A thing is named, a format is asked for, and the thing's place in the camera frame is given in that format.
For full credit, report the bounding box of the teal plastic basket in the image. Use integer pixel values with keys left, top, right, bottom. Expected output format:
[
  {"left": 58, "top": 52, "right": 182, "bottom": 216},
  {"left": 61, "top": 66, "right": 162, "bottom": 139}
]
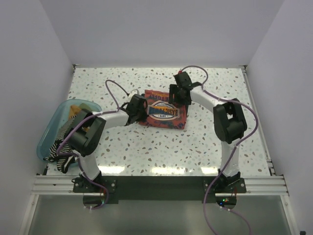
[{"left": 37, "top": 99, "right": 102, "bottom": 162}]

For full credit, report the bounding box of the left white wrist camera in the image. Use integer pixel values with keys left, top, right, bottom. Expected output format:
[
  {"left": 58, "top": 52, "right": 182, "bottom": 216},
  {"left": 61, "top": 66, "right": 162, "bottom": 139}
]
[{"left": 128, "top": 89, "right": 139, "bottom": 96}]

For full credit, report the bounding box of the mustard yellow tank top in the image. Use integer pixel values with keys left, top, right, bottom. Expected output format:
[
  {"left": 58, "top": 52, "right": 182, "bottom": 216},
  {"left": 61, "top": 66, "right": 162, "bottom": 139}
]
[{"left": 68, "top": 105, "right": 81, "bottom": 119}]

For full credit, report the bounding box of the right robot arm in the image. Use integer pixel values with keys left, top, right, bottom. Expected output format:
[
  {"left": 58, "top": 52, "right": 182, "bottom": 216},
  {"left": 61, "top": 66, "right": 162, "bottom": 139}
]
[{"left": 169, "top": 71, "right": 247, "bottom": 192}]

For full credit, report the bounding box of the aluminium frame rail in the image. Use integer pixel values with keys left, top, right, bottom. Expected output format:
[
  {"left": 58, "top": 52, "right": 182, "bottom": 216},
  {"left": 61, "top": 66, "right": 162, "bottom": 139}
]
[{"left": 30, "top": 64, "right": 291, "bottom": 196}]

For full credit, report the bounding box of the red tank top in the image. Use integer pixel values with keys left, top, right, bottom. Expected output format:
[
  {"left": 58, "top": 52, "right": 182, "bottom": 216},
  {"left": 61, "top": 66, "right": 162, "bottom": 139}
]
[{"left": 139, "top": 90, "right": 187, "bottom": 130}]

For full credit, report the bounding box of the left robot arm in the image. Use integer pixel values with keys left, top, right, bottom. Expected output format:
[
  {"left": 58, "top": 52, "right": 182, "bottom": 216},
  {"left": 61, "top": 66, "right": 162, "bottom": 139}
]
[{"left": 65, "top": 94, "right": 148, "bottom": 192}]

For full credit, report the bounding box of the black white striped tank top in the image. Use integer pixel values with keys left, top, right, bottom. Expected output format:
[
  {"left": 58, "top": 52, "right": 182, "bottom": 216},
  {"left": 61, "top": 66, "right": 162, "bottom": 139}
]
[{"left": 43, "top": 112, "right": 85, "bottom": 174}]

